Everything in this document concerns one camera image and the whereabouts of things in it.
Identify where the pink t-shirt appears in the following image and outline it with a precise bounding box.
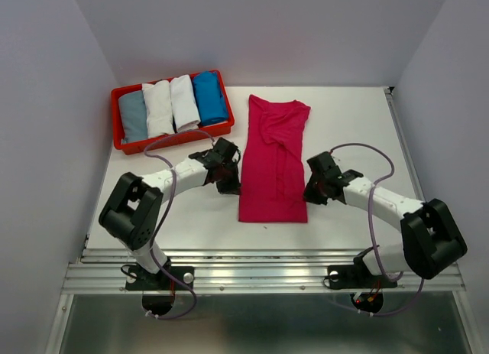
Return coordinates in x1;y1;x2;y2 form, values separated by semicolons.
238;95;310;223

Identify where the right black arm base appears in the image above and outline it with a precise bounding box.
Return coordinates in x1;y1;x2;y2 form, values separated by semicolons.
322;247;397;291

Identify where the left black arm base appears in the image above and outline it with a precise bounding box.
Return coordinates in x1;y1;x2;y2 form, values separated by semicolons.
120;264;195;291

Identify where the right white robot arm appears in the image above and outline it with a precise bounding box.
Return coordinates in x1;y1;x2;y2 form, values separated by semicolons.
303;151;468;290

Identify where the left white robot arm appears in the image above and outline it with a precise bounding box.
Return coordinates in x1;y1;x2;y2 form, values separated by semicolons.
99;138;241;288

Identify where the blue rolled t-shirt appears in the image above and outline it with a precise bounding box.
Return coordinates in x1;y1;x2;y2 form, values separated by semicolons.
193;71;228;127

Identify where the white textured rolled t-shirt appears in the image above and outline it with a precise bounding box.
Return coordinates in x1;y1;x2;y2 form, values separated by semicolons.
142;80;175;138

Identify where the grey rolled t-shirt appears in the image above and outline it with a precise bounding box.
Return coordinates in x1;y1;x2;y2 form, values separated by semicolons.
118;90;147;143

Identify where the aluminium mounting rail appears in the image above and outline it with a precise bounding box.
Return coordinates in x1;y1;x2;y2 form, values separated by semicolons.
63;248;465;296

